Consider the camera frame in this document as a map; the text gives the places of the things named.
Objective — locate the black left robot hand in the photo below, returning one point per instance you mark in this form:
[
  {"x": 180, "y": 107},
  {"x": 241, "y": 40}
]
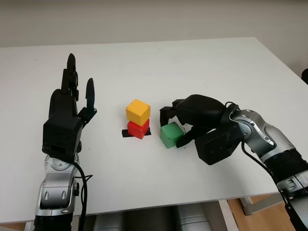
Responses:
[{"x": 62, "y": 103}]

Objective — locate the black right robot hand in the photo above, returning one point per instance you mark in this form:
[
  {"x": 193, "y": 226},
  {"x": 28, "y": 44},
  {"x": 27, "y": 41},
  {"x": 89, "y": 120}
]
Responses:
[{"x": 202, "y": 110}]

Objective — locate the green wooden block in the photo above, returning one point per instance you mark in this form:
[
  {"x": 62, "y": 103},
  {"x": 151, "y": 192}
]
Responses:
[{"x": 170, "y": 134}]

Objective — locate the yellow wooden block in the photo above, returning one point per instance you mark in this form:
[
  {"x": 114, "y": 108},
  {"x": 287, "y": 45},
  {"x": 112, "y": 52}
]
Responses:
[{"x": 137, "y": 111}]

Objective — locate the red wooden block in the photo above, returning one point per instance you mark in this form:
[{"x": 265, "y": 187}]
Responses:
[{"x": 137, "y": 130}]

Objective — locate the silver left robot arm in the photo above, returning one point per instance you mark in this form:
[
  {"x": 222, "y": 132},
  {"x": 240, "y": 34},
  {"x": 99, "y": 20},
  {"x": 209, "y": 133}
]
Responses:
[{"x": 54, "y": 192}]

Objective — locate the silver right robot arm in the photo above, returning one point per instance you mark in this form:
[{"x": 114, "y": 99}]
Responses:
[{"x": 267, "y": 137}]

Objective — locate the black tape strip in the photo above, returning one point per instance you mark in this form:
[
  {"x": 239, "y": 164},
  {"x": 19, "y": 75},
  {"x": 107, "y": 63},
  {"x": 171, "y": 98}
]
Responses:
[{"x": 124, "y": 134}]

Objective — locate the grey table leg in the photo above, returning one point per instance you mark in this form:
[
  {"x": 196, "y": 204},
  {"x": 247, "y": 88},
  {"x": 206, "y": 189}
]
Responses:
[{"x": 247, "y": 207}]

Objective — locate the grey right robot leg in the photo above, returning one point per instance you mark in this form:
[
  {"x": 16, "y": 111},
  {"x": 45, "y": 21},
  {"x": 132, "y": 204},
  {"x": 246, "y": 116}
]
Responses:
[{"x": 192, "y": 217}]

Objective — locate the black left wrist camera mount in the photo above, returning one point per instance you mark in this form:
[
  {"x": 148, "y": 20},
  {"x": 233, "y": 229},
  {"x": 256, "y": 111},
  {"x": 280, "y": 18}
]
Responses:
[{"x": 62, "y": 137}]

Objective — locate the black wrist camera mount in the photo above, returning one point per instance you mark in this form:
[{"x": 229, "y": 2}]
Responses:
[
  {"x": 62, "y": 137},
  {"x": 216, "y": 146}
]

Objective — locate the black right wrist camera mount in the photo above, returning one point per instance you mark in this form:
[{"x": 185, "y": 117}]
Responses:
[{"x": 216, "y": 146}]

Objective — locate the white table frame bar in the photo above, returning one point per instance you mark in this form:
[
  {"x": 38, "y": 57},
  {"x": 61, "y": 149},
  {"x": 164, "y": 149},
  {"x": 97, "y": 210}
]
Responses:
[{"x": 227, "y": 216}]

